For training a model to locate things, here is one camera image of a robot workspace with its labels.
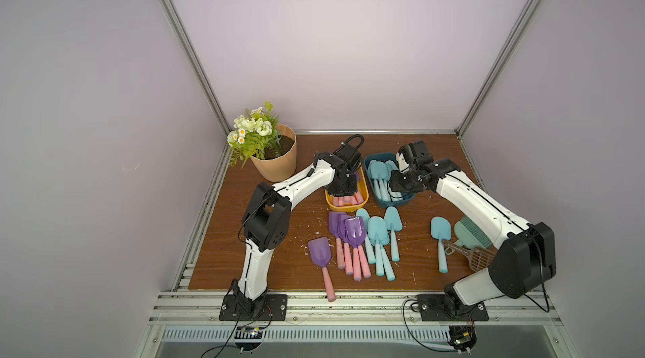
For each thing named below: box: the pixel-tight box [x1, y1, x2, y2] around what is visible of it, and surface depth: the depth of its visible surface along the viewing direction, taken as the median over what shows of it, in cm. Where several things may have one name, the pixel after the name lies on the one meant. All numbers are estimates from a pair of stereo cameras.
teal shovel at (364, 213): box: [356, 208, 377, 265], surface depth 87 cm
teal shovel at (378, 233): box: [367, 215, 389, 277], surface depth 89 cm
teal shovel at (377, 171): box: [367, 159, 386, 202], surface depth 105 cm
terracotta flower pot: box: [250, 123, 298, 183], surface depth 94 cm
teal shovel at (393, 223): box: [383, 205, 404, 263], surface depth 91 cm
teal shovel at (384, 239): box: [377, 224, 396, 282], surface depth 87 cm
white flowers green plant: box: [226, 100, 283, 169], surface depth 82 cm
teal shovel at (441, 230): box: [430, 215, 451, 274], surface depth 89 cm
